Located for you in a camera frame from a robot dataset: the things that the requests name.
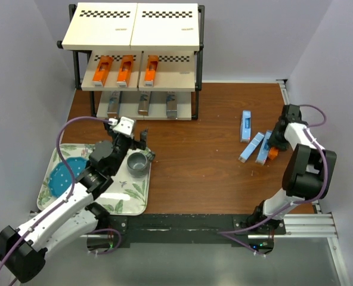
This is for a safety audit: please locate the orange toothpaste box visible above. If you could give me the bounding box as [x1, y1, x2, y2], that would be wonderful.
[268, 147, 279, 160]
[92, 56, 114, 87]
[144, 55, 159, 86]
[116, 55, 134, 88]

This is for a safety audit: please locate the silver blue toothpaste box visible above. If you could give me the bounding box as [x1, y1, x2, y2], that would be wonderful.
[107, 91, 122, 118]
[138, 91, 151, 116]

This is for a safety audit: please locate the metallic blue toothpaste box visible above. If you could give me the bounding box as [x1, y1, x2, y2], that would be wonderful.
[166, 92, 178, 119]

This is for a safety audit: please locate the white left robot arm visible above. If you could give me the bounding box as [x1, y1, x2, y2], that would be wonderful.
[0, 130, 148, 283]

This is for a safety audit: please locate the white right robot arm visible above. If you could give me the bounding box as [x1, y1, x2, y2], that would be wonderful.
[246, 104, 337, 234]

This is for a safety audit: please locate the blue toothpaste box right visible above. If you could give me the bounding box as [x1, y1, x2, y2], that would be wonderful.
[255, 130, 272, 165]

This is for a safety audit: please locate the light blue toothpaste box tilted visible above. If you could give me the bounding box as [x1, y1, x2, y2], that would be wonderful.
[239, 132, 265, 163]

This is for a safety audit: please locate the grey ceramic mug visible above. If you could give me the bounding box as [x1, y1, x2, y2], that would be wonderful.
[126, 148, 156, 178]

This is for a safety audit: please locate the blue toothpaste box upper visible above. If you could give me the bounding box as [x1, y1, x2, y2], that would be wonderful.
[240, 110, 251, 142]

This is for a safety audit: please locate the leaf-patterned white tray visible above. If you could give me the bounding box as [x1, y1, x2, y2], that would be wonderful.
[36, 144, 150, 216]

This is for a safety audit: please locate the teal dotted plate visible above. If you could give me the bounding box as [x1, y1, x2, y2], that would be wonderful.
[48, 157, 87, 198]

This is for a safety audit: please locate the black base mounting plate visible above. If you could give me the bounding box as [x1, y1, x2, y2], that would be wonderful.
[86, 213, 286, 248]

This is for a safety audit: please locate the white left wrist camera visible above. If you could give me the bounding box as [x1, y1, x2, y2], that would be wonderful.
[112, 116, 136, 138]

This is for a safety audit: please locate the black frame three-tier shelf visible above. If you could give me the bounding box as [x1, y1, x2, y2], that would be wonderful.
[57, 2, 205, 120]

